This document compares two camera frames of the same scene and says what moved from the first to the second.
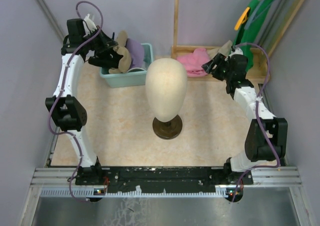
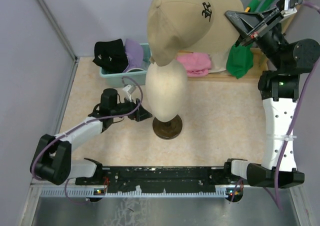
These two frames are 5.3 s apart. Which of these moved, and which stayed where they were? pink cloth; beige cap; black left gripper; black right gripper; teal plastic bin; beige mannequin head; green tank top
Moved: black left gripper; beige cap; black right gripper
Stayed: beige mannequin head; pink cloth; teal plastic bin; green tank top
